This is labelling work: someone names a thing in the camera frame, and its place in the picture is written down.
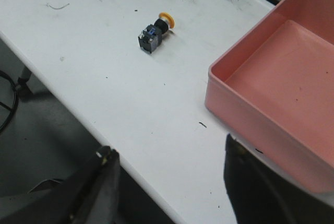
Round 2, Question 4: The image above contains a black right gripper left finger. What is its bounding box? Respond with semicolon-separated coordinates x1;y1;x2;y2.
1;146;120;223

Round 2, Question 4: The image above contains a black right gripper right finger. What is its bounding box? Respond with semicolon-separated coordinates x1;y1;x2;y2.
223;134;333;223

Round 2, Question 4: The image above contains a yellow mushroom push button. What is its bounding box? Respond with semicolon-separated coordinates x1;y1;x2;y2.
138;12;175;53

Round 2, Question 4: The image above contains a pink plastic bin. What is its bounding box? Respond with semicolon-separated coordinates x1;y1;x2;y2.
205;0;333;193

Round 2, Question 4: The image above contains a white table leg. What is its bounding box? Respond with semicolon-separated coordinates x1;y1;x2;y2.
16;66;32;92

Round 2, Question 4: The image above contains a black cable on floor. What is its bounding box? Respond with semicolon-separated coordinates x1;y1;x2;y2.
0;70;19;134

